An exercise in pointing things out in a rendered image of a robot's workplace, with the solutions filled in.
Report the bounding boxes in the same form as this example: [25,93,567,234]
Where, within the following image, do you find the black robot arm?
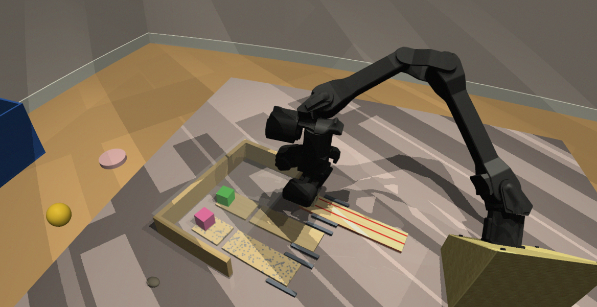
[265,46,533,249]

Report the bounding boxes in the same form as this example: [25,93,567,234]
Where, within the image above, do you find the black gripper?
[282,146,341,208]

